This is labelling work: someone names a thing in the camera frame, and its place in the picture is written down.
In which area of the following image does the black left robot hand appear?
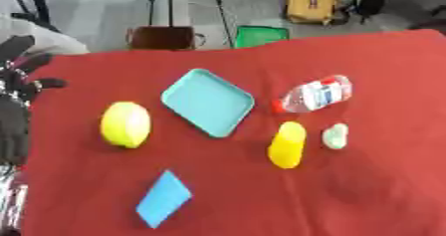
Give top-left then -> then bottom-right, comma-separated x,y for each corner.
0,35 -> 70,166

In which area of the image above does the brown box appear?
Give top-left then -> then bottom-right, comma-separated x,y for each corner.
125,26 -> 208,51

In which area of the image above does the green box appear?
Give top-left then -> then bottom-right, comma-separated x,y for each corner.
233,25 -> 292,49

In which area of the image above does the black chair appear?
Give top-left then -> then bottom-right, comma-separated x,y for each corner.
0,0 -> 63,33

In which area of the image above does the yellow toy lemon half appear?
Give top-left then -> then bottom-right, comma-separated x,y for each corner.
99,101 -> 153,149

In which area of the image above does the blue flat rectangular block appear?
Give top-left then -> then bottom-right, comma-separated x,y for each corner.
133,169 -> 194,230

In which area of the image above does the teal square tray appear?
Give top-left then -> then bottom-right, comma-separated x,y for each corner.
160,68 -> 257,138

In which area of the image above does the black tripod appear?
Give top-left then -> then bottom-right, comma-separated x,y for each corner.
146,0 -> 237,49

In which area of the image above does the yellow cylinder cup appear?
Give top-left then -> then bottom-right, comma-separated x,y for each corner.
266,120 -> 309,170

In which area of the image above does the clear plastic water bottle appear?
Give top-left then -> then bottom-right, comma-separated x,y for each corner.
270,74 -> 354,115

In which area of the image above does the yellow bag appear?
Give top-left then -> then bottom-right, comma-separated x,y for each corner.
282,0 -> 341,25

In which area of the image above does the pale green small toy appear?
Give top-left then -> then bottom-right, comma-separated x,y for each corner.
321,122 -> 350,150

